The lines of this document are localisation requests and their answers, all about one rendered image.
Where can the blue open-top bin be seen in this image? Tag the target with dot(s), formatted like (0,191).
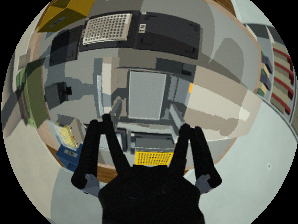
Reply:
(67,155)

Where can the large grey bench mat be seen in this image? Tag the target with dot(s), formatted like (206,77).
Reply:
(224,48)

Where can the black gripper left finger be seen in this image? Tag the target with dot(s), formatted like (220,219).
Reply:
(85,175)

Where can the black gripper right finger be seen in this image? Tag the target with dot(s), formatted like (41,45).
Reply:
(207,177)

